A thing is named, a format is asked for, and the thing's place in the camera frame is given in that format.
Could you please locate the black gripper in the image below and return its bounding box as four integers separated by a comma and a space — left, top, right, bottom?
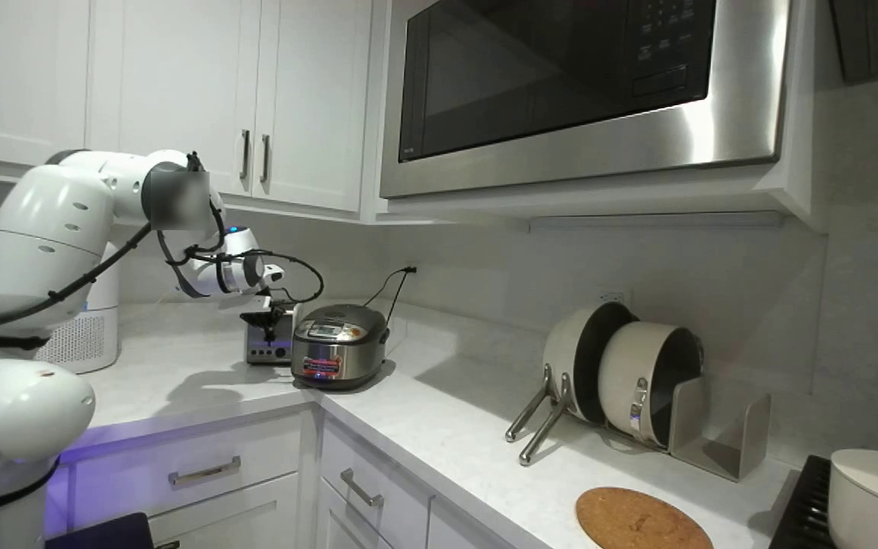
252, 281, 303, 319

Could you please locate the silver rice cooker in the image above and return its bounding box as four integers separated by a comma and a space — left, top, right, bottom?
286, 303, 394, 393

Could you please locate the white upper cabinet door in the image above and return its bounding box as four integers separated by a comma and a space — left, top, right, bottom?
0, 0, 94, 171
86, 0, 262, 202
252, 0, 376, 213

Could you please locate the white corner cabinet drawer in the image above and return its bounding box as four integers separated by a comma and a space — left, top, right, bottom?
51, 407, 312, 536

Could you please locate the white lower cabinet drawer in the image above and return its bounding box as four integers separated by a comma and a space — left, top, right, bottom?
315, 417, 434, 549

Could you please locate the cream frying pan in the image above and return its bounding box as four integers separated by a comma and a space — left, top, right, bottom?
503, 299, 641, 446

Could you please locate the cream saucepan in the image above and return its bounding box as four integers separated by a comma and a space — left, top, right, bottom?
595, 317, 708, 450

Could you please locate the stainless steel microwave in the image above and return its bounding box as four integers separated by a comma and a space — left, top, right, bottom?
378, 0, 796, 202

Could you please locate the round cork trivet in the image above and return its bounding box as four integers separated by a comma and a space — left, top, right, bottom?
574, 486, 717, 549

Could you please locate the grey metal pan rack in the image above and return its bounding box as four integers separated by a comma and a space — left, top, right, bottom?
663, 374, 774, 482

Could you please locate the black stove cooktop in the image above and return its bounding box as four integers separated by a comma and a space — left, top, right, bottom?
765, 450, 841, 549

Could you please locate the black rice cooker cable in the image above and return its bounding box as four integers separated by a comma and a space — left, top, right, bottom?
359, 266, 422, 329

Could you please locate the metal upper cabinet handle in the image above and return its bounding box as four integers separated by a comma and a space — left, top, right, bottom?
239, 126, 256, 188
256, 132, 276, 191

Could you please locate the metal drawer handle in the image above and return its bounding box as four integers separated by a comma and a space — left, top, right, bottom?
165, 453, 248, 492
339, 465, 388, 512

